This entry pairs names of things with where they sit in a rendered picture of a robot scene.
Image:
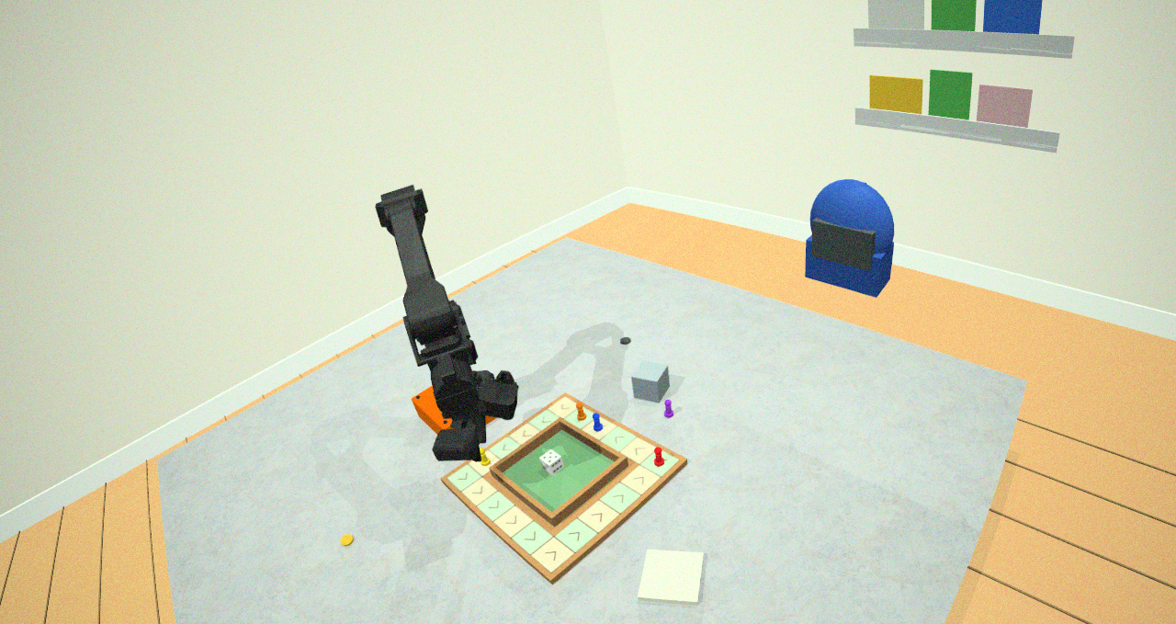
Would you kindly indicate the white die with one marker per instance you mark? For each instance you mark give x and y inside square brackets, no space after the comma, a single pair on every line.
[551,462]

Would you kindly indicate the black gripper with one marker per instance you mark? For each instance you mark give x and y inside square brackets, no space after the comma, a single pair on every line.
[462,442]

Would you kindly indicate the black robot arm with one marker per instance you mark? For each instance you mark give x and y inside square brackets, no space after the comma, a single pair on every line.
[439,324]

